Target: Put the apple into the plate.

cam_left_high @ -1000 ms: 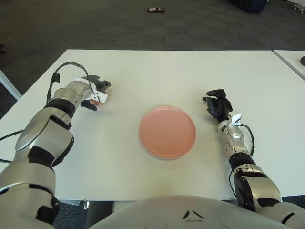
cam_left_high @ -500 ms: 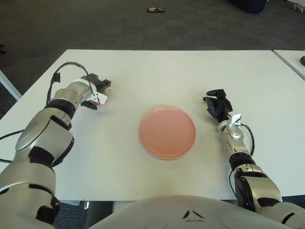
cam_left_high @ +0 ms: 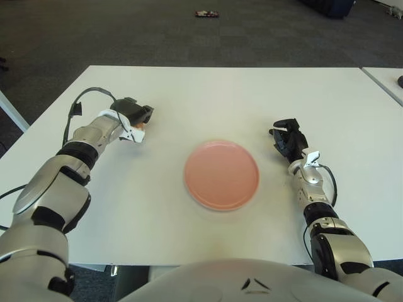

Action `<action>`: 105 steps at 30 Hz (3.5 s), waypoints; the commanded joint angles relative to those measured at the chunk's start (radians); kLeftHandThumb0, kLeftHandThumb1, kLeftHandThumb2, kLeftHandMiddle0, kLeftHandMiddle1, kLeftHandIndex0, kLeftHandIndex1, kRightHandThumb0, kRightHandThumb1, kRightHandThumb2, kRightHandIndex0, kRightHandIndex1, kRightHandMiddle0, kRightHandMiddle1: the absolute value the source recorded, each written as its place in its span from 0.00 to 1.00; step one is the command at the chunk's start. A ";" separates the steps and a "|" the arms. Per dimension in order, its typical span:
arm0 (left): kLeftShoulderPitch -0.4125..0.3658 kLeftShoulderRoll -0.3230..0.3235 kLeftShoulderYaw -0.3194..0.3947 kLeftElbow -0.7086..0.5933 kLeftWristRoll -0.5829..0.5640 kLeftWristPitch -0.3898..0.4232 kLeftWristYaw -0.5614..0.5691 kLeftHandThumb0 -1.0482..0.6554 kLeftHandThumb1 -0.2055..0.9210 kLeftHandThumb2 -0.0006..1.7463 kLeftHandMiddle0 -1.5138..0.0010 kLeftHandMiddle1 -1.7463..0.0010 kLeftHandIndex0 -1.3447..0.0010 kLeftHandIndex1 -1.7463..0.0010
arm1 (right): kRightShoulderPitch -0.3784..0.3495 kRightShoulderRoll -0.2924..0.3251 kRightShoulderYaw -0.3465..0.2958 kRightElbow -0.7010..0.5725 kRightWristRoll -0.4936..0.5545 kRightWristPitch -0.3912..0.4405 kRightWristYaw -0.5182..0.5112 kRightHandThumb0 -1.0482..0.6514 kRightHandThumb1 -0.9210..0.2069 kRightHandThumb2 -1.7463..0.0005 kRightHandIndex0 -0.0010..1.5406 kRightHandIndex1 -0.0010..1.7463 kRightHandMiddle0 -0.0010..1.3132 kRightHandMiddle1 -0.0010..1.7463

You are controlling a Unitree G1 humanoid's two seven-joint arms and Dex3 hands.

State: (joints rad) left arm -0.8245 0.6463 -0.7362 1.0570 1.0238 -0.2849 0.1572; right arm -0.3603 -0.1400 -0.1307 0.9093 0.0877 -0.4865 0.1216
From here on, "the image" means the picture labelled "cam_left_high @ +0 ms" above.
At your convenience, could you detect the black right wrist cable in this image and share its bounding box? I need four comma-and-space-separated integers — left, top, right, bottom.
317, 163, 338, 208

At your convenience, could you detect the white table leg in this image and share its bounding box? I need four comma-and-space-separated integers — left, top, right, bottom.
0, 91, 30, 133

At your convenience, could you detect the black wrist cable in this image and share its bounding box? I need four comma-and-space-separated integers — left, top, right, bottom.
317, 163, 338, 208
61, 87, 132, 148

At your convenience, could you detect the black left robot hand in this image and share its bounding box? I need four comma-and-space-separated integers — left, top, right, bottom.
110, 98, 154, 145

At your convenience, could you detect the pink round plate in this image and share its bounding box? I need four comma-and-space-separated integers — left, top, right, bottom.
183, 140, 261, 211

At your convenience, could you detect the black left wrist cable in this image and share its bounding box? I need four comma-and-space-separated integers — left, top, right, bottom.
61, 87, 132, 148

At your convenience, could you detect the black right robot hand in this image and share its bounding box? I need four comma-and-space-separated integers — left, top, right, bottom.
268, 118, 322, 167

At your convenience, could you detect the grey robot torso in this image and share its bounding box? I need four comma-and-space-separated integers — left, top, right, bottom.
118, 257, 403, 302

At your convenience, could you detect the thin black shoulder cable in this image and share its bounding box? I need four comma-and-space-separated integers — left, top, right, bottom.
0, 185, 28, 232

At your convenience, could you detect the dark blue bag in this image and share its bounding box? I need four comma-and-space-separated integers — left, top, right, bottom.
298, 0, 356, 20

